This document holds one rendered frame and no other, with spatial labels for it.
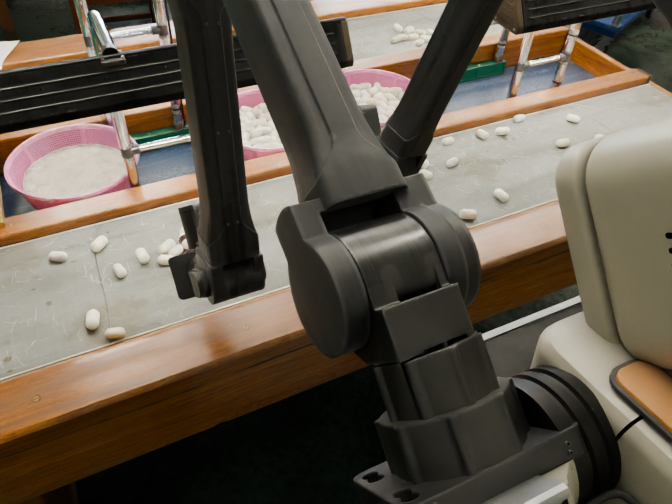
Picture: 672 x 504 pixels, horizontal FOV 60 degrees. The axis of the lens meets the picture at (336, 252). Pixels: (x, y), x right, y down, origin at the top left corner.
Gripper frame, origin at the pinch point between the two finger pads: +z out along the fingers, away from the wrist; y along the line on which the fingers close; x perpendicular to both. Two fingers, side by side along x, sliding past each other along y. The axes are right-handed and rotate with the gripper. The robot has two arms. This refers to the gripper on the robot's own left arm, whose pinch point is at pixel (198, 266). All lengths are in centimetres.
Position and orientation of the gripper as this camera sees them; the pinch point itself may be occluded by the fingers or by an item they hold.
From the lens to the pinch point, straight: 97.5
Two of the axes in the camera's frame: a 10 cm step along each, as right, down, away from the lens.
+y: -9.0, 2.7, -3.5
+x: 2.5, 9.6, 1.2
